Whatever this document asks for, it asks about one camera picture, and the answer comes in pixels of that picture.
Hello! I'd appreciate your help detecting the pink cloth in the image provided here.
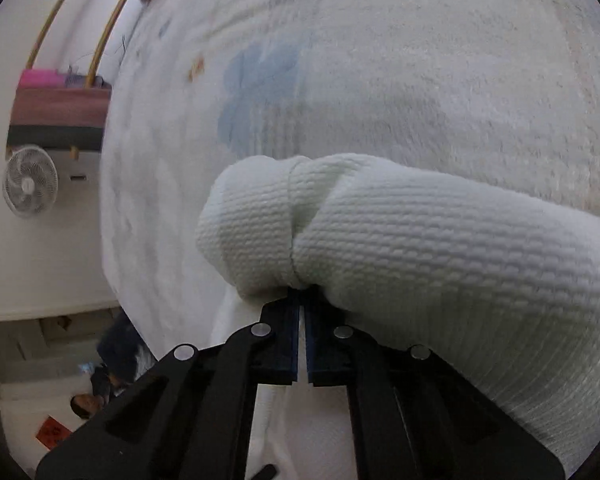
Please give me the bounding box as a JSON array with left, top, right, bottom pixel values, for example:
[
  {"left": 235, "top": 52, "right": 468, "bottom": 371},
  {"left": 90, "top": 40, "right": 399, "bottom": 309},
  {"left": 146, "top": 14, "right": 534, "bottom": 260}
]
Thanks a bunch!
[{"left": 19, "top": 69, "right": 68, "bottom": 88}]

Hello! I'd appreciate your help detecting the brown wooden table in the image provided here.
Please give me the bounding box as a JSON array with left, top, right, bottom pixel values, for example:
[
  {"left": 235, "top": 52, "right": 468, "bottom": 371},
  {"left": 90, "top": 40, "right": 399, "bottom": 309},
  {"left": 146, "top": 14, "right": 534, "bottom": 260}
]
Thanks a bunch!
[{"left": 7, "top": 85, "right": 112, "bottom": 152}]

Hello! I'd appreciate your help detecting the white electric fan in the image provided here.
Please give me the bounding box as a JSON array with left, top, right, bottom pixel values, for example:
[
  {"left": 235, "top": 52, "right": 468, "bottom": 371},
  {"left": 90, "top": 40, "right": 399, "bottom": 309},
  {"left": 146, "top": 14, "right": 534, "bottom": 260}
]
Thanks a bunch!
[{"left": 2, "top": 145, "right": 60, "bottom": 218}]

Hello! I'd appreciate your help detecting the white jacket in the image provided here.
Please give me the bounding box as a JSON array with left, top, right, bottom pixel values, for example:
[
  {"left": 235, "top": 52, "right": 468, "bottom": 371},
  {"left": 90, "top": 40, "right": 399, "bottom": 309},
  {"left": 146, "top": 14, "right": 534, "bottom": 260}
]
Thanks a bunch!
[{"left": 195, "top": 152, "right": 600, "bottom": 480}]

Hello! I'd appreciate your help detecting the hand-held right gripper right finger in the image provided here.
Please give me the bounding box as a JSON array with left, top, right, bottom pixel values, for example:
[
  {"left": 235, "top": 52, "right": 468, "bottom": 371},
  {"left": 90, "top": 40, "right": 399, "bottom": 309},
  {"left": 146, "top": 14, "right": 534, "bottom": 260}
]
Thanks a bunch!
[{"left": 303, "top": 287, "right": 564, "bottom": 480}]

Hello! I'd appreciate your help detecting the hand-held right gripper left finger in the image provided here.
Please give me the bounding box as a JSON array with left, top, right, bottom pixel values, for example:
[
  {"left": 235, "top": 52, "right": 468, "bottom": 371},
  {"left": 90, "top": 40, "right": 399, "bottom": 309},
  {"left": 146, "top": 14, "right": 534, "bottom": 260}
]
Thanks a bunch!
[{"left": 35, "top": 290, "right": 301, "bottom": 480}]

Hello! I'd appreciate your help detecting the leaf print bed sheet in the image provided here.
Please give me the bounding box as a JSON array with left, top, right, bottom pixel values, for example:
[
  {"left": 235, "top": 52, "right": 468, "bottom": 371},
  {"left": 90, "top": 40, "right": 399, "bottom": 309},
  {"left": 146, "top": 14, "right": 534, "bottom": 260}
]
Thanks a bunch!
[{"left": 99, "top": 0, "right": 600, "bottom": 361}]

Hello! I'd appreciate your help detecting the wooden rail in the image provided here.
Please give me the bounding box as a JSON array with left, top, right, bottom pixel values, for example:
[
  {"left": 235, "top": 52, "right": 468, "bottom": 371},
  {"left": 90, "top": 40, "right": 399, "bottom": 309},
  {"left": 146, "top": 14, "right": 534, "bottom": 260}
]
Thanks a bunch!
[
  {"left": 87, "top": 0, "right": 153, "bottom": 86},
  {"left": 26, "top": 0, "right": 95, "bottom": 71}
]

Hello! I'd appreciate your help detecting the red paper decoration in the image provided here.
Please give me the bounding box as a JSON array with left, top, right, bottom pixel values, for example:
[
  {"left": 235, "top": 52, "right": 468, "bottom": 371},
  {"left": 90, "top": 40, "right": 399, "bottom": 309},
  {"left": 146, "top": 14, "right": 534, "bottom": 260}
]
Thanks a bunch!
[{"left": 35, "top": 417, "right": 68, "bottom": 448}]

